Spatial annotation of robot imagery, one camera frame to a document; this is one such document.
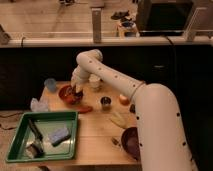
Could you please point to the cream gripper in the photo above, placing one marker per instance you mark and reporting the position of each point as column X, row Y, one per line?
column 77, row 84

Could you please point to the dark red grape bunch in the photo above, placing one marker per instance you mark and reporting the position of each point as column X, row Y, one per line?
column 74, row 94

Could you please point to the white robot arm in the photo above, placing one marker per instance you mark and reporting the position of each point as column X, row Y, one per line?
column 162, row 141

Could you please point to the red bowl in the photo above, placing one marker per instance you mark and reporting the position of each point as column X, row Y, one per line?
column 65, row 97

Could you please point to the purple bowl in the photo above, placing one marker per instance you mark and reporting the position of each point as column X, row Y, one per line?
column 130, row 142

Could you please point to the clear plastic cup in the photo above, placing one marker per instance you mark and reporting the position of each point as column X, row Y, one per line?
column 94, row 81

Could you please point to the blue plastic cup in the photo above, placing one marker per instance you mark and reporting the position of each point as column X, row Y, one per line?
column 50, row 84

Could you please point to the orange carrot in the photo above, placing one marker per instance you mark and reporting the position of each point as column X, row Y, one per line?
column 84, row 109

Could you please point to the green plastic tray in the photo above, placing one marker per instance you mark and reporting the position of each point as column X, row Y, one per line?
column 44, row 136

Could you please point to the orange candle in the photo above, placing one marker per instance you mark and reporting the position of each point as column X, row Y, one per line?
column 123, row 100

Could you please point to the blue sponge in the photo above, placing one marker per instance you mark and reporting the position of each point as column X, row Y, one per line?
column 59, row 135

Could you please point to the yellow banana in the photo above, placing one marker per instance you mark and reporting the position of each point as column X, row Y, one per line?
column 121, row 120

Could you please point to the small metal clip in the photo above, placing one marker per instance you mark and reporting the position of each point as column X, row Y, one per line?
column 115, row 141

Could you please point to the black monitor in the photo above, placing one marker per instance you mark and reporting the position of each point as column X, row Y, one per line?
column 162, row 15

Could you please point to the white vertical post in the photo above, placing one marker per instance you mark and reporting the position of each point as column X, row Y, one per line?
column 96, row 24

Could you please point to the black handled dish brush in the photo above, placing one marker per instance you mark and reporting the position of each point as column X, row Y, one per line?
column 35, row 149

